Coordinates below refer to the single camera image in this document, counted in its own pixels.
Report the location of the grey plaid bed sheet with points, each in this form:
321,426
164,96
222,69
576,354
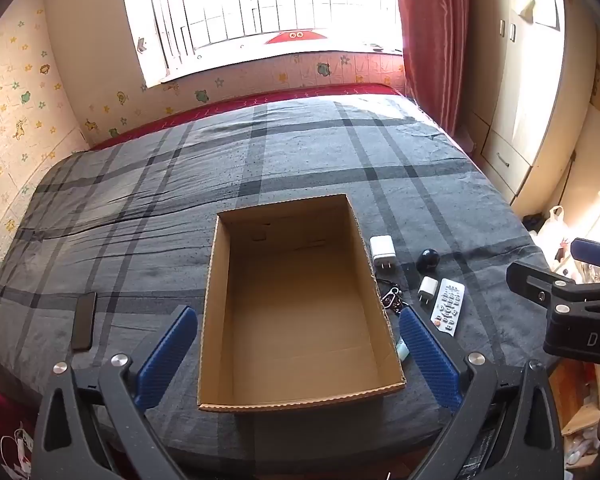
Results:
155,220

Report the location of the red mattress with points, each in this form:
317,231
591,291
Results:
220,105

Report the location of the red cloth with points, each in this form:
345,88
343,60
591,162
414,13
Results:
0,410

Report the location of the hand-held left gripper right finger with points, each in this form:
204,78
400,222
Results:
427,360

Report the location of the small white charger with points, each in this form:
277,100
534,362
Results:
427,287

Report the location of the brown cardboard box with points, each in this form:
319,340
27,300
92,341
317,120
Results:
290,310

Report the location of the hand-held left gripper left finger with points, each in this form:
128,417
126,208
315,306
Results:
165,360

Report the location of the light blue tube bottle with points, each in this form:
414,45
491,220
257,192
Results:
402,351

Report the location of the black ball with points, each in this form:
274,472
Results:
427,260

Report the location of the red curtain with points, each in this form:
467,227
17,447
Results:
430,35

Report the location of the window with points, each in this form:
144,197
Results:
260,0

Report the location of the white plastic bag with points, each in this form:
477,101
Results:
550,225

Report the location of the large white charger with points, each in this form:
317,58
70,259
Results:
382,249

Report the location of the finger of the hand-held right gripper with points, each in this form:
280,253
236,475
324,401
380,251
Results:
532,280
597,254

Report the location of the beige wardrobe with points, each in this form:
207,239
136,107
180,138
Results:
525,85

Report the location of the red windowsill mat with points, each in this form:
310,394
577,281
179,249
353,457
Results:
295,36

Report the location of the white remote control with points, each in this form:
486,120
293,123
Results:
448,306

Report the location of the black smartphone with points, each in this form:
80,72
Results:
84,320

